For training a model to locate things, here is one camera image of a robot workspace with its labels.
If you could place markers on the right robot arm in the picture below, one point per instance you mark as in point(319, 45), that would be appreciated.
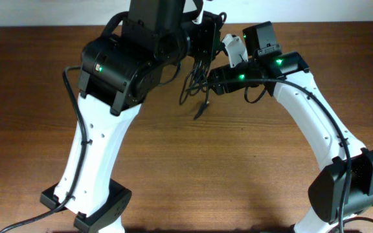
point(343, 189)

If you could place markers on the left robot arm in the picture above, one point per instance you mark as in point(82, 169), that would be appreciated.
point(116, 73)

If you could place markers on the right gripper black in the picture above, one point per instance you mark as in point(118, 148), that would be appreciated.
point(217, 88)

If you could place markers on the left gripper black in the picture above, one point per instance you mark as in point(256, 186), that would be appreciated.
point(207, 32)

